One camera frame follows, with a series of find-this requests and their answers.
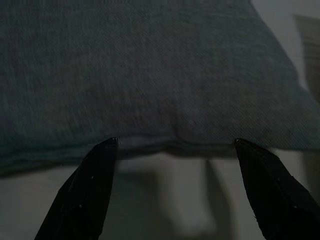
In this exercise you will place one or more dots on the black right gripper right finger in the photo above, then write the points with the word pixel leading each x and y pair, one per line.
pixel 275 195

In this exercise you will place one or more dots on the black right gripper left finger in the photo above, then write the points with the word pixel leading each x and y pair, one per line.
pixel 85 195

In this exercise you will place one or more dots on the grey pillow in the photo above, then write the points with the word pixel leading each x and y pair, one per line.
pixel 150 75

